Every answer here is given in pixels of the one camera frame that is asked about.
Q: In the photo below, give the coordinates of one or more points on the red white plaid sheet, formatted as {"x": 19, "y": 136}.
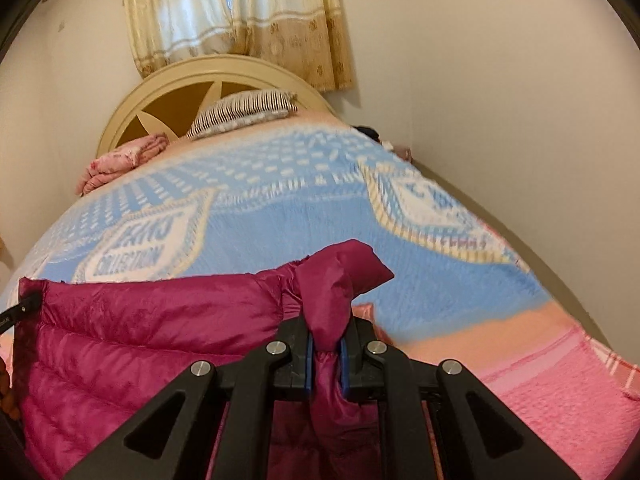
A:
{"x": 624, "y": 374}

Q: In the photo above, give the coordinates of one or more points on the cream wooden headboard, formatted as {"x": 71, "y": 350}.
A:
{"x": 169, "y": 100}

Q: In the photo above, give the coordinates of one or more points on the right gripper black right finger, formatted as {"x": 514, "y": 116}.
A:
{"x": 439, "y": 421}

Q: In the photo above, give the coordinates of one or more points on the dark items beside bed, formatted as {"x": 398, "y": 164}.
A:
{"x": 370, "y": 144}

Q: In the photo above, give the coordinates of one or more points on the magenta puffer down jacket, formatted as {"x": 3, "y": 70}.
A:
{"x": 96, "y": 353}

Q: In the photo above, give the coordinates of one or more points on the blue pink printed bed blanket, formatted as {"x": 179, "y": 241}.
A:
{"x": 254, "y": 199}

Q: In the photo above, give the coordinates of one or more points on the beige floral window curtain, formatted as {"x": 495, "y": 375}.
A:
{"x": 306, "y": 37}

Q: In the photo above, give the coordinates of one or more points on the folded pink floral quilt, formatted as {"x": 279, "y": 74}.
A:
{"x": 116, "y": 163}

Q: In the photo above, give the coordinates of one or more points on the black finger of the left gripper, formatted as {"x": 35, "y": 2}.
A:
{"x": 25, "y": 307}

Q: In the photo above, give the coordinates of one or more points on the striped pillow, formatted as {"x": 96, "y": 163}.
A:
{"x": 240, "y": 110}

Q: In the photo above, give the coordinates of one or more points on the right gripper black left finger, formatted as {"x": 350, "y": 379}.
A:
{"x": 210, "y": 422}

